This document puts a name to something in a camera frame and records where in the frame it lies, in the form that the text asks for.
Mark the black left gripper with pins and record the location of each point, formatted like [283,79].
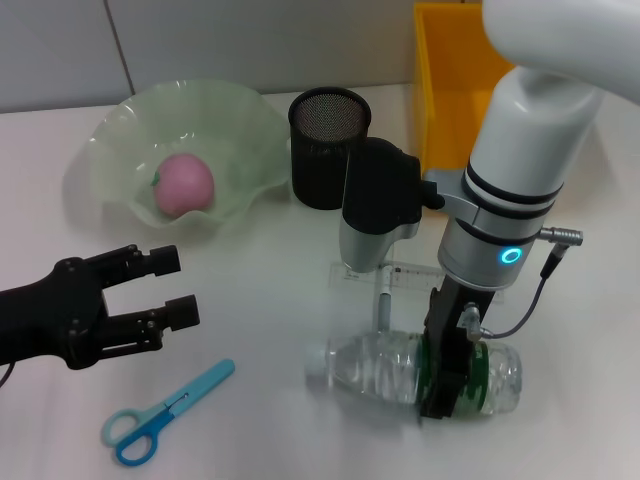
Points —
[50,320]

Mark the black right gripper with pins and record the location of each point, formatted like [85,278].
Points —
[452,330]

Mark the green label water bottle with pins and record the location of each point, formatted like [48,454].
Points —
[370,370]

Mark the pink peach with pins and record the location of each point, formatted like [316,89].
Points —
[185,185]

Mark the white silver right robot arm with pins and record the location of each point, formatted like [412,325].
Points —
[525,115]

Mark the blue scissors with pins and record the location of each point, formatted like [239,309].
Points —
[200,385]

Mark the silver ballpoint pen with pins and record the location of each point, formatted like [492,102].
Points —
[385,310]

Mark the transparent plastic ruler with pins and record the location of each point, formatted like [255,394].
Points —
[410,277]

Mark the pale green glass fruit plate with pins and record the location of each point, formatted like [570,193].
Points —
[200,120]

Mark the black mesh pen holder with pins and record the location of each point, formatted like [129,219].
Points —
[315,165]

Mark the yellow plastic storage bin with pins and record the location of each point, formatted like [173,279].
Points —
[445,75]

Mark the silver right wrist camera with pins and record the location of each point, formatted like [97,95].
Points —
[380,190]

